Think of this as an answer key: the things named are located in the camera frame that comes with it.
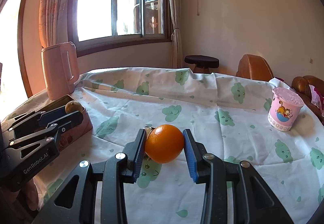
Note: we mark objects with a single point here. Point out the patterned pink curtain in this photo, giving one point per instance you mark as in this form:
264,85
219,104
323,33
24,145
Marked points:
57,6

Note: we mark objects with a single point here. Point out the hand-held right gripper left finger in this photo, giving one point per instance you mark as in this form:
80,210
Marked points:
139,154

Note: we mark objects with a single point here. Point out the wooden door frame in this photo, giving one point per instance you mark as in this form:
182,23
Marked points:
24,49

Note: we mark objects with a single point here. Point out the brown kiwi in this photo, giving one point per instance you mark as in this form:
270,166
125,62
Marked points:
73,106

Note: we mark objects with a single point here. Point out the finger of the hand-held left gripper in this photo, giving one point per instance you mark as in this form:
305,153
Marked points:
73,119
50,115

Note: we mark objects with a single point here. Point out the black round stool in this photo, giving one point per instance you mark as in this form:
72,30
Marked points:
201,60

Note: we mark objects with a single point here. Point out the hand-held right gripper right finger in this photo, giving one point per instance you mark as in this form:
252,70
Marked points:
189,155

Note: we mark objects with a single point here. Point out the pink cartoon cup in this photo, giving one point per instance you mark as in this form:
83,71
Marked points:
284,110

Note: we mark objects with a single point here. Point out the pink electric kettle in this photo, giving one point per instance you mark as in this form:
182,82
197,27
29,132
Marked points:
57,72

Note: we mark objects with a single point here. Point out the pink cloth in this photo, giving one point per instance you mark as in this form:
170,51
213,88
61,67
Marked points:
317,97

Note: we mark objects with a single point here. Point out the pink metal tin box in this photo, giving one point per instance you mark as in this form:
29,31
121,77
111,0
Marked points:
81,128

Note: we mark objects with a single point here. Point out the brown leather sofa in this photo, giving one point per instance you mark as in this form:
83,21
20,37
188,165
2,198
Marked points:
303,85

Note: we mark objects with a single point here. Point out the orange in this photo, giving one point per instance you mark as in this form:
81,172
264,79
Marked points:
164,143

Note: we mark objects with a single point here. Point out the beige tied curtain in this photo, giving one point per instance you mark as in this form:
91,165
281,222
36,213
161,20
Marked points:
176,24

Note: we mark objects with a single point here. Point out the sliding glass window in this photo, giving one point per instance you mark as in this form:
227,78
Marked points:
114,11

